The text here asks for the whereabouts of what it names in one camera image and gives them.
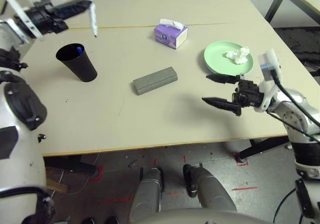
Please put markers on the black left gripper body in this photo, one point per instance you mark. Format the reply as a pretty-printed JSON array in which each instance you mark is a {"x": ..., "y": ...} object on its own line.
[{"x": 42, "y": 17}]

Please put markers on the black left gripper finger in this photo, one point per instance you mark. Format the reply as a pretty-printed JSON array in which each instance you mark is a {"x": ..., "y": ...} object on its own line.
[
  {"x": 75, "y": 5},
  {"x": 72, "y": 14}
]

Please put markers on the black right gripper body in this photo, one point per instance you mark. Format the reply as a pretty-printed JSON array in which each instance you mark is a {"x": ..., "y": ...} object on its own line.
[{"x": 247, "y": 94}]

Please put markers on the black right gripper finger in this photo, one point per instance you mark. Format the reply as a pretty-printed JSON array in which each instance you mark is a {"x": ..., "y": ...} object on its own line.
[
  {"x": 222, "y": 103},
  {"x": 222, "y": 78}
]

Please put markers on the green plate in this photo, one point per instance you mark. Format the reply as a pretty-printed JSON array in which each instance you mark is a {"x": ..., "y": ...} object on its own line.
[{"x": 215, "y": 59}]

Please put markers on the black-capped white marker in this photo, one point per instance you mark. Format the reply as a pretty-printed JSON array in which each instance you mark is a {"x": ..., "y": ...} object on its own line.
[{"x": 93, "y": 17}]

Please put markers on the white tissue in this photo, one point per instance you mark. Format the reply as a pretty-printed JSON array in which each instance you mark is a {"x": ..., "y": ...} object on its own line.
[{"x": 238, "y": 57}]

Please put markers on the blue-capped white marker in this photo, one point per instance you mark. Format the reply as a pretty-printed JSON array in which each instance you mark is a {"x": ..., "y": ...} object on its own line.
[{"x": 79, "y": 50}]

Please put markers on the grey glasses case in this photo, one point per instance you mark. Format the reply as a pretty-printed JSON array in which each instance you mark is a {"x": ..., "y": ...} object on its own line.
[{"x": 155, "y": 81}]

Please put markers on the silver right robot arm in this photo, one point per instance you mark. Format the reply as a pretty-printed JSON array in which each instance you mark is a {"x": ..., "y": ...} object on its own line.
[{"x": 295, "y": 109}]

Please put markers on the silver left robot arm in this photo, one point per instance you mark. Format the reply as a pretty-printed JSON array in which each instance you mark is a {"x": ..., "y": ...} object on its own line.
[{"x": 15, "y": 134}]

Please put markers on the black table foot bar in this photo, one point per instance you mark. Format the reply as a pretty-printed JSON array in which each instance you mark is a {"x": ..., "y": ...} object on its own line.
[
  {"x": 75, "y": 165},
  {"x": 262, "y": 146}
]

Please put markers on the purple tissue pack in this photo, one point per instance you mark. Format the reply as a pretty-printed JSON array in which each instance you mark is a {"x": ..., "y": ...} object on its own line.
[{"x": 167, "y": 37}]

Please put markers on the grey robot right leg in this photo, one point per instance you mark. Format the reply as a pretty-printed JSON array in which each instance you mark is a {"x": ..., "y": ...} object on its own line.
[{"x": 212, "y": 191}]

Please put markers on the grey robot leg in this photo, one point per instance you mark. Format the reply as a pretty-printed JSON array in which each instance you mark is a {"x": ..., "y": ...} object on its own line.
[
  {"x": 146, "y": 196},
  {"x": 212, "y": 191}
]

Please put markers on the black-legged side table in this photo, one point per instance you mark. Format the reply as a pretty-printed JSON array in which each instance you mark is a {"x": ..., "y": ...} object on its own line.
[{"x": 273, "y": 2}]

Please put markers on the grey robot torso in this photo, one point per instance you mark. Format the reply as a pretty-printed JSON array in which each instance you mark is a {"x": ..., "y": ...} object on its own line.
[{"x": 200, "y": 217}]

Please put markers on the grey robot left leg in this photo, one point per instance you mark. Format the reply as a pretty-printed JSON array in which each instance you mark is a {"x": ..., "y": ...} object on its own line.
[{"x": 146, "y": 196}]

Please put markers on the black sneaker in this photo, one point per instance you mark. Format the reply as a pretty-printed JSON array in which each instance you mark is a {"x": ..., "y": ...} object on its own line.
[
  {"x": 111, "y": 220},
  {"x": 88, "y": 221}
]

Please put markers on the wooden plank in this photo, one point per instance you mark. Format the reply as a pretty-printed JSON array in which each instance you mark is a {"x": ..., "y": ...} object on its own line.
[{"x": 57, "y": 186}]

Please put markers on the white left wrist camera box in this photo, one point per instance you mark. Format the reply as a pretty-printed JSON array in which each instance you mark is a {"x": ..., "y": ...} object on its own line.
[{"x": 22, "y": 15}]

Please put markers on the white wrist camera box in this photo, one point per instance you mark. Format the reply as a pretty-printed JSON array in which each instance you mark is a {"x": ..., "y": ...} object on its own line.
[
  {"x": 22, "y": 15},
  {"x": 268, "y": 62}
]

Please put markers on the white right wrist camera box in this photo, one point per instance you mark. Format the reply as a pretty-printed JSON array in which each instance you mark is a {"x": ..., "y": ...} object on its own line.
[{"x": 268, "y": 62}]

